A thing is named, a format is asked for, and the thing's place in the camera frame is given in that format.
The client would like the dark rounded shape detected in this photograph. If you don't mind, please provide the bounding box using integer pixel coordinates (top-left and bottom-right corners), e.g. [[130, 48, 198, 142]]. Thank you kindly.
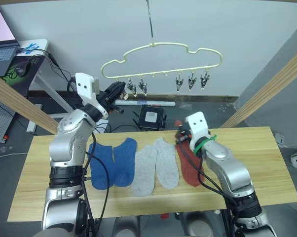
[[180, 211, 223, 237]]

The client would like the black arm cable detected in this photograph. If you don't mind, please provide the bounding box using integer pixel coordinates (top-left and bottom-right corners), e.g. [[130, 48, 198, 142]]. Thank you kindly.
[[176, 134, 241, 237], [67, 78, 114, 237]]

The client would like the white floor cable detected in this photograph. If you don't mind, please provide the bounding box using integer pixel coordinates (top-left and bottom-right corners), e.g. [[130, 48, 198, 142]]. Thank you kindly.
[[0, 151, 29, 160]]

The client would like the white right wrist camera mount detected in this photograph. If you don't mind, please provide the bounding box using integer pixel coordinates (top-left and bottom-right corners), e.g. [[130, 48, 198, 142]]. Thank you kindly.
[[185, 111, 211, 155]]

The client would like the blue ankle sock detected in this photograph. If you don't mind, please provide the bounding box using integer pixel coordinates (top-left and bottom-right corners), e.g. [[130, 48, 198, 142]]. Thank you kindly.
[[112, 138, 138, 188], [88, 143, 114, 191]]

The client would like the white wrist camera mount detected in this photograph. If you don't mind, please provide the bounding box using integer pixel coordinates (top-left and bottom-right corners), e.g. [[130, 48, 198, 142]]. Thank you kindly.
[[185, 111, 211, 155], [74, 72, 109, 119]]

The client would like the red ankle sock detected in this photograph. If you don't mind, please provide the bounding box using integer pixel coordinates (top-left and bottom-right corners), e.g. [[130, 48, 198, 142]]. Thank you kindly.
[[174, 119, 205, 188]]

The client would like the black mouse pad green logo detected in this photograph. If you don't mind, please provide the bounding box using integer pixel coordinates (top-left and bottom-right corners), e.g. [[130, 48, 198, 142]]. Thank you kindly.
[[0, 55, 45, 94]]

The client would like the metal hanger clip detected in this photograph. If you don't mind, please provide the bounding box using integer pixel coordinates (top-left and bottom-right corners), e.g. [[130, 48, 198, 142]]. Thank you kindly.
[[126, 78, 138, 98], [116, 79, 129, 101], [175, 73, 185, 93], [187, 72, 197, 92], [200, 71, 211, 90], [138, 77, 149, 97]]

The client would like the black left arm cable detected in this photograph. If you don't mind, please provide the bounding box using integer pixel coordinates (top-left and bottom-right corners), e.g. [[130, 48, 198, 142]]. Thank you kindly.
[[67, 78, 114, 237]]

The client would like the black computer mouse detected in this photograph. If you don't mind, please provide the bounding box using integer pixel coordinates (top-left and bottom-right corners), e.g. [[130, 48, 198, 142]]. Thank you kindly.
[[14, 62, 32, 77]]

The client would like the black box white label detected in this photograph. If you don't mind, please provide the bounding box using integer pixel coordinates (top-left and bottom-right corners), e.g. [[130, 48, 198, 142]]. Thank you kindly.
[[138, 105, 166, 131]]

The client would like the light wooden beam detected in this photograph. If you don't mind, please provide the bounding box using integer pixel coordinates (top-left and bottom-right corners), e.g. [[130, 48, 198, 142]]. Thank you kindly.
[[219, 45, 297, 129], [0, 71, 60, 136]]

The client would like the white desk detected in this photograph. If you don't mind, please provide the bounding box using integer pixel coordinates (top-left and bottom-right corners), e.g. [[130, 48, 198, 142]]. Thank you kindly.
[[16, 39, 74, 132]]

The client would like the grey laptop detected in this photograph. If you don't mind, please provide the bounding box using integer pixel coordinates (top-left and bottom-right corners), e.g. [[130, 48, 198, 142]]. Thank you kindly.
[[0, 39, 20, 78]]

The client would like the black desk cable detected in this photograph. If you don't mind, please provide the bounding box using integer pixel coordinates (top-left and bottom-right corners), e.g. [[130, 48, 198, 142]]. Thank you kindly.
[[17, 47, 74, 83]]

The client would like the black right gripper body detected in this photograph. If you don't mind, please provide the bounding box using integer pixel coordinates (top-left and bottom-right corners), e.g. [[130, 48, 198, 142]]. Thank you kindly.
[[179, 123, 193, 145]]

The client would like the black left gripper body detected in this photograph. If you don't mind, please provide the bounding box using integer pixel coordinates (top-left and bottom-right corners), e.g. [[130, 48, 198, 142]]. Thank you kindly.
[[96, 90, 125, 116]]

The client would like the grey ankle sock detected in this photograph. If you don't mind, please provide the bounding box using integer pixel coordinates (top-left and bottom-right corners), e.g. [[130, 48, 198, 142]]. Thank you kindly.
[[131, 145, 158, 198], [154, 137, 180, 190]]

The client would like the small white device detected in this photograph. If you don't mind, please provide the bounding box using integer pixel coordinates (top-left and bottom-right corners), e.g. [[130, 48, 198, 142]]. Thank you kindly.
[[274, 132, 285, 149]]

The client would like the white tube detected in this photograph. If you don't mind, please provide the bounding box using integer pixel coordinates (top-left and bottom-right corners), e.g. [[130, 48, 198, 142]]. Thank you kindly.
[[114, 99, 177, 108]]

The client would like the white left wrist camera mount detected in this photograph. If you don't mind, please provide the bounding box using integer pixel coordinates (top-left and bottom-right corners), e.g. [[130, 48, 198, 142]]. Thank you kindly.
[[74, 72, 109, 119]]

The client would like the green zip tie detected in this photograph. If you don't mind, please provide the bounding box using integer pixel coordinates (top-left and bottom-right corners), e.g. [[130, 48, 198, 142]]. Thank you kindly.
[[193, 134, 218, 154]]

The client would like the cream clip hanger with hook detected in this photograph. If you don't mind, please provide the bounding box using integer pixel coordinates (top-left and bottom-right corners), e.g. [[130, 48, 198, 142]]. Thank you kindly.
[[100, 0, 224, 82]]

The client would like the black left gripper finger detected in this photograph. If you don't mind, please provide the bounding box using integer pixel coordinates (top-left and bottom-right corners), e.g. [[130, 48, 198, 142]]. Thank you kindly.
[[110, 83, 127, 103], [105, 81, 122, 97]]

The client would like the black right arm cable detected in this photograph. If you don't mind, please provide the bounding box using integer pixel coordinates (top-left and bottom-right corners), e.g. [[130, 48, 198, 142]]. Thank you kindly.
[[176, 134, 241, 237]]

